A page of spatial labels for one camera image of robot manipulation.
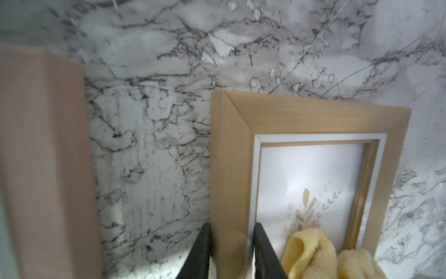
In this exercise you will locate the pink picture frame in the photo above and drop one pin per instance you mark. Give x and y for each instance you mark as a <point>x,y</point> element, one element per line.
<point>47,180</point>

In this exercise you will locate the tan wooden picture frame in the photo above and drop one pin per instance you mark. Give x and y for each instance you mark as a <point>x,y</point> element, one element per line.
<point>289,163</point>

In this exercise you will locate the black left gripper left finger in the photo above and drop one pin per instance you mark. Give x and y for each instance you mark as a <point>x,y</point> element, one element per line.
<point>197,263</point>

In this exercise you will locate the yellow cleaning cloth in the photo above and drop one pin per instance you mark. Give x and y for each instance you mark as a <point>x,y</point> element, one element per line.
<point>309,254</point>

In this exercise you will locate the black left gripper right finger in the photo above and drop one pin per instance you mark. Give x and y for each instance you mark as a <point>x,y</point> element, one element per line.
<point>267,264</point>

